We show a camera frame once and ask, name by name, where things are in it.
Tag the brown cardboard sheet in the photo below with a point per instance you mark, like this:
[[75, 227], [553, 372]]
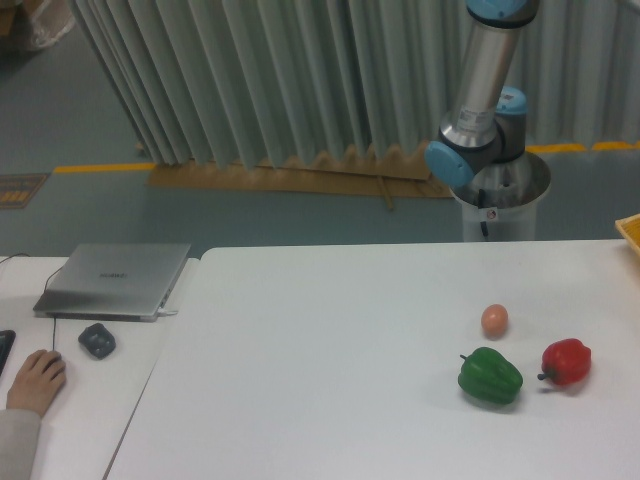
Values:
[[393, 175]]

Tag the black keyboard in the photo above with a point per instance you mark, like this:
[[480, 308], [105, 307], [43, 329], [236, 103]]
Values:
[[7, 339]]

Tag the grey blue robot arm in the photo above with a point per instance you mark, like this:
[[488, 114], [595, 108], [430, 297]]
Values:
[[469, 138]]

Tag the silver laptop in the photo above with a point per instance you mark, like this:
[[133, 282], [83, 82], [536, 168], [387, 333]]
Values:
[[114, 281]]

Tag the brown egg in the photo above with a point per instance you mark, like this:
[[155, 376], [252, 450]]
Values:
[[494, 320]]

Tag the person's hand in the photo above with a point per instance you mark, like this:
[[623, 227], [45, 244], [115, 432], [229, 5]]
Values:
[[33, 391]]

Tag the grey-green folding curtain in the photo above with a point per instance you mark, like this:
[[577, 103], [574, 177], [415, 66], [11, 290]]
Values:
[[272, 80]]

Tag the green bell pepper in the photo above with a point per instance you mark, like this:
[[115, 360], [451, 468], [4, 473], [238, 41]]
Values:
[[487, 375]]

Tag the beige sleeved forearm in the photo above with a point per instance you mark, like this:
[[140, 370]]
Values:
[[19, 442]]

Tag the cardboard box and plastic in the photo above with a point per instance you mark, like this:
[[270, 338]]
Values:
[[29, 26]]

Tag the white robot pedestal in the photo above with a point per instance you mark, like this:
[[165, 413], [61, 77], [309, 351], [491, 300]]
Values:
[[500, 204]]

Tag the white laptop cable plug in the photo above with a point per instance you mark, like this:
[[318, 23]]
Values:
[[163, 312]]

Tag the red bell pepper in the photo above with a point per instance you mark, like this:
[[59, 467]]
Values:
[[565, 362]]

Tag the black clip device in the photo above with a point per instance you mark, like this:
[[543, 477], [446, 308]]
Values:
[[98, 341]]

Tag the yellow plastic basket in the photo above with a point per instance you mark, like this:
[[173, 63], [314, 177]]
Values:
[[629, 229]]

